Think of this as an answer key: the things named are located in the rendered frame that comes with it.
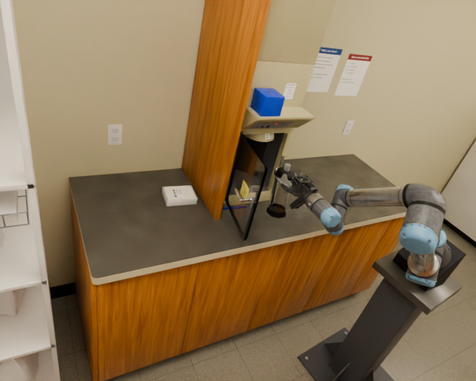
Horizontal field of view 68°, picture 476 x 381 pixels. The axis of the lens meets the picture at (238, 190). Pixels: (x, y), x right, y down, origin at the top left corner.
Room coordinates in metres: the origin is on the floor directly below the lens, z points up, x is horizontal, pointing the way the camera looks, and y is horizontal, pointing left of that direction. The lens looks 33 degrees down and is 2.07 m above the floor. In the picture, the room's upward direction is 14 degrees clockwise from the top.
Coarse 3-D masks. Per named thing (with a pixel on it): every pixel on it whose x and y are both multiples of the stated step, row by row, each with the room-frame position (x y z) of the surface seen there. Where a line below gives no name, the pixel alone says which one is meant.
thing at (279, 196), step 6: (276, 180) 1.45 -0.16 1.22; (288, 180) 1.42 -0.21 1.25; (276, 186) 1.44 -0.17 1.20; (276, 192) 1.43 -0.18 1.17; (282, 192) 1.42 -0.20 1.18; (288, 192) 1.44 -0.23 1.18; (270, 198) 1.45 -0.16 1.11; (276, 198) 1.43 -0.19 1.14; (282, 198) 1.42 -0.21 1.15; (288, 198) 1.44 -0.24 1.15; (270, 204) 1.44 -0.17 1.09; (276, 204) 1.42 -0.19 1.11; (282, 204) 1.42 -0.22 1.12; (276, 210) 1.42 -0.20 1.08; (282, 210) 1.42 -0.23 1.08
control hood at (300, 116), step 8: (248, 112) 1.48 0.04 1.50; (288, 112) 1.58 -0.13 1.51; (296, 112) 1.61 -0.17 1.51; (304, 112) 1.63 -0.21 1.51; (248, 120) 1.47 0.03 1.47; (256, 120) 1.43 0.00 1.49; (264, 120) 1.45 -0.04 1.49; (272, 120) 1.48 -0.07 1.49; (280, 120) 1.51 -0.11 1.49; (288, 120) 1.53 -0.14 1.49; (296, 120) 1.56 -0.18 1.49; (304, 120) 1.59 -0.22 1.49; (248, 128) 1.50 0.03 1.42; (272, 128) 1.58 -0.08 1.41
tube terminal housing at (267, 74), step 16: (256, 64) 1.52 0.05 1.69; (272, 64) 1.57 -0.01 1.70; (288, 64) 1.61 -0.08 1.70; (304, 64) 1.67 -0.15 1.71; (256, 80) 1.53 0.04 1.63; (272, 80) 1.58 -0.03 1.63; (288, 80) 1.63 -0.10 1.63; (304, 80) 1.68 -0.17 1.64; (288, 128) 1.68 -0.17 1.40; (288, 144) 1.70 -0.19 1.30; (272, 176) 1.71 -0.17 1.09
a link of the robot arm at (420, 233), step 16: (416, 208) 1.05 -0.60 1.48; (432, 208) 1.04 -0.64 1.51; (416, 224) 1.00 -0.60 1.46; (432, 224) 1.00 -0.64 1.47; (400, 240) 1.00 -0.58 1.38; (416, 240) 0.97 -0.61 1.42; (432, 240) 0.96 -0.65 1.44; (416, 256) 1.07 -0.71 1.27; (432, 256) 1.08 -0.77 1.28; (416, 272) 1.14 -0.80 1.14; (432, 272) 1.13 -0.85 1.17
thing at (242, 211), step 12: (240, 144) 1.48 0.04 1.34; (240, 156) 1.46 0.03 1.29; (252, 156) 1.35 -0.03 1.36; (240, 168) 1.43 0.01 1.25; (252, 168) 1.33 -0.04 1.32; (264, 168) 1.24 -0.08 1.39; (240, 180) 1.40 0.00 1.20; (252, 180) 1.30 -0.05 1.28; (252, 192) 1.27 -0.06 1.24; (228, 204) 1.46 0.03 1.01; (240, 204) 1.34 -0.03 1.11; (252, 204) 1.25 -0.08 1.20; (240, 216) 1.32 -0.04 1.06; (252, 216) 1.23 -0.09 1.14; (240, 228) 1.29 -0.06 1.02
